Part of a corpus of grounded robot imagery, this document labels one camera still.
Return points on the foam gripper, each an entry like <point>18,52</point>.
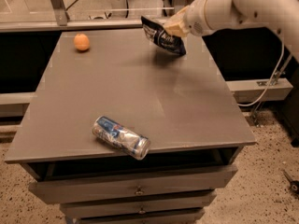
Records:
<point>194,20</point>

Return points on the blue chip bag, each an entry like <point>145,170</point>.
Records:
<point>155,33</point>

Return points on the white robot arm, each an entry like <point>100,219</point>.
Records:
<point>205,17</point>

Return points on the orange fruit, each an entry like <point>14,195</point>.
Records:
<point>81,42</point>

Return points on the grey drawer cabinet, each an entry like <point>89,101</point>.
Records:
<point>181,104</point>

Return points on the blue silver drink can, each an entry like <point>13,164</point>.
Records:
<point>121,138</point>

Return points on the black tool on floor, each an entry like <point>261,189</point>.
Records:
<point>294,184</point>

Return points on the metal railing frame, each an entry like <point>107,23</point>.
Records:
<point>46,15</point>

